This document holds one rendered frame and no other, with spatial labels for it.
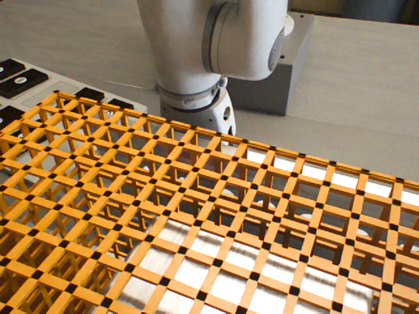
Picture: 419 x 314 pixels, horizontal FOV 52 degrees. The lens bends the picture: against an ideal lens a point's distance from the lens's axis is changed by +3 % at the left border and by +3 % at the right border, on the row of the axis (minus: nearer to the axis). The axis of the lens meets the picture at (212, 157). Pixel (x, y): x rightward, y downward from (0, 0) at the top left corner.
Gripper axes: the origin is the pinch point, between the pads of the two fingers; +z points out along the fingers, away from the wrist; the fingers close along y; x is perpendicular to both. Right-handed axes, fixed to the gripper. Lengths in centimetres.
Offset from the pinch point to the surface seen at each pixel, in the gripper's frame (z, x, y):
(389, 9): 111, -226, -22
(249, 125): 8.4, -16.8, -1.9
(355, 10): 115, -224, -2
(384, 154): 8.5, -17.6, -26.9
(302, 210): -13.5, 11.8, -18.0
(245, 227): -5.7, 11.9, -11.5
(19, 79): 4.8, -10.8, 47.8
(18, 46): 10, -25, 62
